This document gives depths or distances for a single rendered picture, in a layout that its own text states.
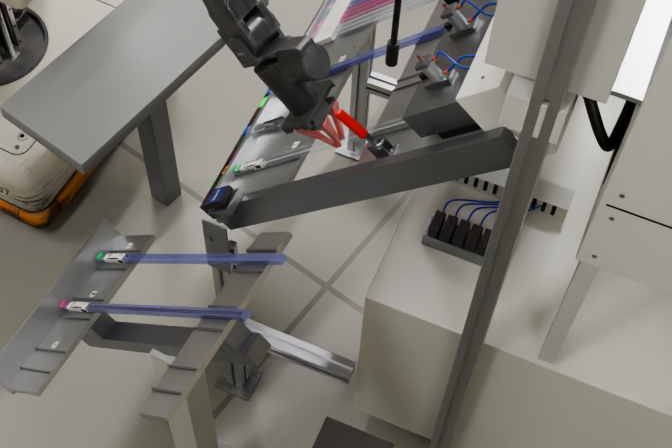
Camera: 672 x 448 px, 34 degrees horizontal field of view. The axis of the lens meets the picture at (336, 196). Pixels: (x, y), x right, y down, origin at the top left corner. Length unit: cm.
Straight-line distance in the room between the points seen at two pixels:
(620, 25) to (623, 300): 95
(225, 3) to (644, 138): 67
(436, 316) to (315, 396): 66
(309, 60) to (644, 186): 54
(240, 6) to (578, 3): 64
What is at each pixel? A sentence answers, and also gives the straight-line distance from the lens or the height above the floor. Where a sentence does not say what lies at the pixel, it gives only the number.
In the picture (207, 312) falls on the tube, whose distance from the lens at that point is 165.
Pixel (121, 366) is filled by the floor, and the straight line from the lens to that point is 274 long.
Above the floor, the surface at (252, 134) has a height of 73.
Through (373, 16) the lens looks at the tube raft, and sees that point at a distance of 215.
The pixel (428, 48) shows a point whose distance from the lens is 191.
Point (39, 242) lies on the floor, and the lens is 293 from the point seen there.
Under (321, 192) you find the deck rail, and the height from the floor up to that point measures 92.
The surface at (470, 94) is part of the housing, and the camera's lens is 153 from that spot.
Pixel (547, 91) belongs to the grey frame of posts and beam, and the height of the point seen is 140.
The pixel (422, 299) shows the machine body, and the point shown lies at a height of 62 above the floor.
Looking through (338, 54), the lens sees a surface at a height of 81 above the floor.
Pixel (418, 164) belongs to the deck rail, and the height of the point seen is 110.
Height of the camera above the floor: 248
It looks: 58 degrees down
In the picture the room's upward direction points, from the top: 3 degrees clockwise
